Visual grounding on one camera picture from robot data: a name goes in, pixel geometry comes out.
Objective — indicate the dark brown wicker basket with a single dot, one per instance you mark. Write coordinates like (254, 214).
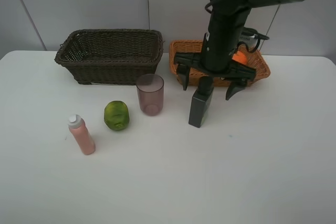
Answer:
(110, 56)

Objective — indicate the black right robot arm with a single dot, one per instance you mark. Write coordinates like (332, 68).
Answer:
(229, 7)

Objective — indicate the dark green pump bottle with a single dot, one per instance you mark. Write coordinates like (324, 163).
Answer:
(201, 100)

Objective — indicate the pink bottle white cap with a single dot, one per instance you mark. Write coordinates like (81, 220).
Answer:
(78, 129)

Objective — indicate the light orange wicker basket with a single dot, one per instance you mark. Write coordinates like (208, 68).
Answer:
(254, 60)

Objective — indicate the green lime fruit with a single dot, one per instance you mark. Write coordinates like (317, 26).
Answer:
(116, 115)

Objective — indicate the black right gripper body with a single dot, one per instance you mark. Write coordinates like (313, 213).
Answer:
(219, 45)

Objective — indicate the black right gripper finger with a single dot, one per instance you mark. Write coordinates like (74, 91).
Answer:
(235, 87)
(183, 72)

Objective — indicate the orange mandarin fruit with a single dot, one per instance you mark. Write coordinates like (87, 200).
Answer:
(240, 57)

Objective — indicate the translucent purple plastic cup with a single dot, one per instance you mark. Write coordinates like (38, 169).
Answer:
(150, 89)

